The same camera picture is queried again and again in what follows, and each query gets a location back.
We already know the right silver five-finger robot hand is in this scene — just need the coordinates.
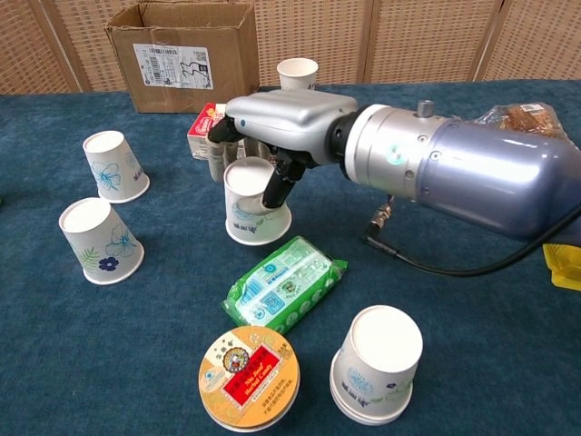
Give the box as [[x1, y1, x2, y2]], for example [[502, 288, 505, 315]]
[[207, 88, 359, 213]]

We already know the paper cup blue round print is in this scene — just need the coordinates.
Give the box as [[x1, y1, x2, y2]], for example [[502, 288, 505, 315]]
[[223, 156, 292, 247]]

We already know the paper cup fern print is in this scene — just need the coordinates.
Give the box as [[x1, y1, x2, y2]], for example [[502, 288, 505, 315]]
[[58, 197, 145, 286]]

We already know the paper cup green flower print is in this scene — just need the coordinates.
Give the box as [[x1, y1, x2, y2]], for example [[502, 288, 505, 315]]
[[276, 58, 320, 92]]

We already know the open brown cardboard box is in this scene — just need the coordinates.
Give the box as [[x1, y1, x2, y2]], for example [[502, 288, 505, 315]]
[[104, 0, 261, 114]]

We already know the red white snack box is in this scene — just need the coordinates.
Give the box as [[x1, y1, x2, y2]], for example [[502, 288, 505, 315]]
[[186, 102, 249, 161]]

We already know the wicker folding screen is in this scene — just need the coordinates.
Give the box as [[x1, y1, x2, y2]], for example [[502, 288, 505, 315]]
[[0, 0, 581, 95]]

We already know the green wet wipes pack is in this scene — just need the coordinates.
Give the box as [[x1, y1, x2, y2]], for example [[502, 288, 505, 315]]
[[221, 235, 349, 336]]

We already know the paper cup blue flower print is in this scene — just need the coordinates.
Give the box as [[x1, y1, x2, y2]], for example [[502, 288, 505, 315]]
[[82, 130, 151, 204]]

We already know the bread in clear bag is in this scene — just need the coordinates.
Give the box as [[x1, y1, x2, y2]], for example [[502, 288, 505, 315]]
[[471, 102, 568, 140]]

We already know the white cup bottom centre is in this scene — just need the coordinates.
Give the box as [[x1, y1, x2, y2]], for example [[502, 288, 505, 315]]
[[330, 304, 424, 427]]

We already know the round orange candy tin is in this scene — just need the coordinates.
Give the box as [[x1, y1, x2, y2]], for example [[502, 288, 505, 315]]
[[198, 324, 301, 433]]

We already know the blue carpet table cover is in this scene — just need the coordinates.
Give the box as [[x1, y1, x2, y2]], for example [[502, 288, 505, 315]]
[[0, 79, 581, 436]]

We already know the yellow biscuit bag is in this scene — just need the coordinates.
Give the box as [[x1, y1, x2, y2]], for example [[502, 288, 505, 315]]
[[542, 243, 581, 292]]

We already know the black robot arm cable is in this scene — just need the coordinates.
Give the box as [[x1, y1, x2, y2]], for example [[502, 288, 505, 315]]
[[361, 194, 581, 277]]

